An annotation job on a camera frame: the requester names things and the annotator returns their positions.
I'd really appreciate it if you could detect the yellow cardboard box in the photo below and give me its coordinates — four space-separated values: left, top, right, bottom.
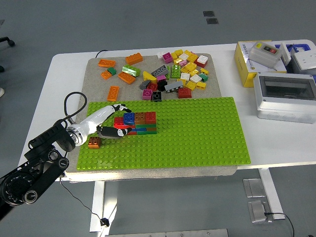
234 40 287 88

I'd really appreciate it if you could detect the red sloped toy brick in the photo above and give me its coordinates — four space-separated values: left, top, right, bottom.
177 86 193 99

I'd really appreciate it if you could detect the white wall socket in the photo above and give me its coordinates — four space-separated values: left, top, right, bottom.
292 51 316 73

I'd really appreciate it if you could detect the black cable loop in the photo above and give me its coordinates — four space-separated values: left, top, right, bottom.
95 49 110 59

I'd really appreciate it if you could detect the grey push-button switch box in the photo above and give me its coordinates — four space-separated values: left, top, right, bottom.
247 41 283 70

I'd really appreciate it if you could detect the red brick under white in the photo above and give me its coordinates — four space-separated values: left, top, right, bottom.
193 58 208 69

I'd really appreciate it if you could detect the white electrical enclosure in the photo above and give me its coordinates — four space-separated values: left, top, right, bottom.
252 71 316 124

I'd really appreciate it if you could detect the white table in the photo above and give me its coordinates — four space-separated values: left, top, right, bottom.
18 39 316 233

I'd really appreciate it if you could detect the brown square toy brick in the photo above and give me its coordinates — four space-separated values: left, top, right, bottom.
87 136 102 150
134 112 147 125

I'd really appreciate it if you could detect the small white box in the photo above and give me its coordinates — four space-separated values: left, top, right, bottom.
280 42 294 67

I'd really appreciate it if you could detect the grey brick with holes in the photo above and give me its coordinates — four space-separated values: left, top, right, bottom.
151 64 170 78

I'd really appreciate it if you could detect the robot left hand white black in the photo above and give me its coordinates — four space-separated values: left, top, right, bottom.
71 104 133 143

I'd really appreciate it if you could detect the green studded baseplate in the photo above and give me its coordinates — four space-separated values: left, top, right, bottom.
77 96 251 171

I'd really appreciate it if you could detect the square red toy brick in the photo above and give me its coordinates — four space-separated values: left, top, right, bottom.
145 112 157 125

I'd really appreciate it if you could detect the long orange toy brick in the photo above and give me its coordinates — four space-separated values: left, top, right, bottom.
125 52 144 66
107 85 120 102
118 71 137 85
98 59 117 69

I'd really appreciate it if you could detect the thin black cable with plug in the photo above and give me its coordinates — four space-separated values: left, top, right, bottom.
59 175 111 227

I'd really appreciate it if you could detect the lime green studded brick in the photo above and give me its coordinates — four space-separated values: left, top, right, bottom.
170 64 182 79

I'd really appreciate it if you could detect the grey sloped toy brick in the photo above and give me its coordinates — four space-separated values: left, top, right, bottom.
138 79 151 91

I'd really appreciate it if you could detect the yellow sloped toy brick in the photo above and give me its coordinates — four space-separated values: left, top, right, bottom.
142 71 158 84

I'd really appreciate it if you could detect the large yellow toy brick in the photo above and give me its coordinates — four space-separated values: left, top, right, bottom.
184 50 198 63
183 62 198 73

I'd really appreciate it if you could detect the long grey toy brick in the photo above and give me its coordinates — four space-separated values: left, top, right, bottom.
164 80 184 93

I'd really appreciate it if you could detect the grey metal base plate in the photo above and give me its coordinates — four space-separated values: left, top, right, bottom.
104 229 230 237

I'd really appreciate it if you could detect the black floor cable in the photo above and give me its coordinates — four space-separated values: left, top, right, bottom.
263 211 296 237

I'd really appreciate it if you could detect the grey-brown mat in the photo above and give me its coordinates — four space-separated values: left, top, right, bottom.
64 53 238 182

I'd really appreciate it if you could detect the long lime green brick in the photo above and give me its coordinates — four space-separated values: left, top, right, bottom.
121 64 142 78

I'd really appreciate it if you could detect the silver metal floor plate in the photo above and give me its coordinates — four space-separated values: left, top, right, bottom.
247 200 274 225
242 178 267 198

